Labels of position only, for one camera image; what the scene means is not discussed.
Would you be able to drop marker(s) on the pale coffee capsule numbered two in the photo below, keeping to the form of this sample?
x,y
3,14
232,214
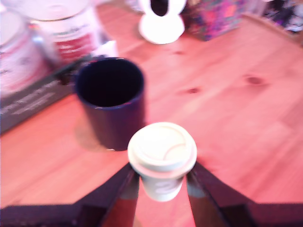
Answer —
x,y
162,151

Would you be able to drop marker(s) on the black coffee mug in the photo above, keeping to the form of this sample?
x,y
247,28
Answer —
x,y
111,82

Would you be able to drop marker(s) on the dark cardboard can tray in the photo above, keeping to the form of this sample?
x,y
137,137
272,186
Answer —
x,y
30,101

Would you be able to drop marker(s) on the silver can with black logo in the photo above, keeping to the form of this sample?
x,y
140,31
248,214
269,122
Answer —
x,y
19,56

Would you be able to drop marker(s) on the silver can with script print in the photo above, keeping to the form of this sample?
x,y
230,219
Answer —
x,y
68,30

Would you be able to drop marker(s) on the floral patterned box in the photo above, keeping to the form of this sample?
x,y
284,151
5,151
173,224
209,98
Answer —
x,y
213,19

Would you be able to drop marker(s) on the small white round camera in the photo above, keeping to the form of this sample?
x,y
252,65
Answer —
x,y
162,28

